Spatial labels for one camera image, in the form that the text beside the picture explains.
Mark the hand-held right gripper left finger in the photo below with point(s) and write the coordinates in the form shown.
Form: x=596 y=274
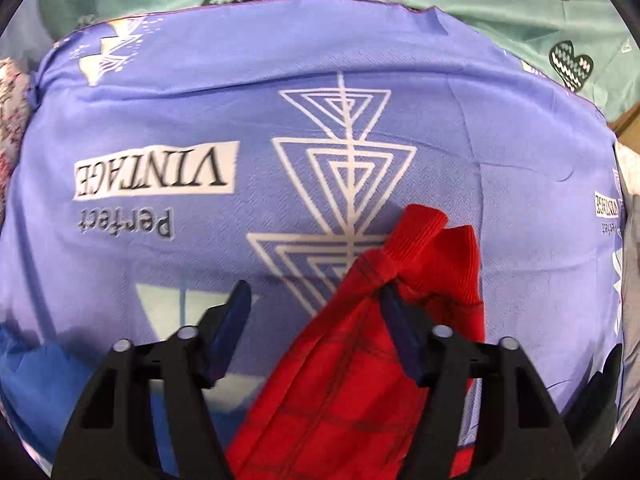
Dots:
x=231 y=323

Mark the purple printed blanket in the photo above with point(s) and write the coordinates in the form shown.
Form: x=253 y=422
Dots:
x=250 y=160

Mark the floral patterned cloth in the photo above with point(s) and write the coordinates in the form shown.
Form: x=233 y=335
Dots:
x=12 y=110

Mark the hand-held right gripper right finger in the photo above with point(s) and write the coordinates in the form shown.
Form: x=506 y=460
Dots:
x=400 y=330

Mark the red web-patterned pants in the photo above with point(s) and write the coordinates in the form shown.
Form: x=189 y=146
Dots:
x=350 y=385

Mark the teal printed bed sheet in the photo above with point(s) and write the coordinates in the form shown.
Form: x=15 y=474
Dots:
x=500 y=5

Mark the grey cloth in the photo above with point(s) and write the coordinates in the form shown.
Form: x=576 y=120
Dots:
x=629 y=260

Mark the blue cloth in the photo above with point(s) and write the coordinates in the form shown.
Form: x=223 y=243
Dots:
x=35 y=385

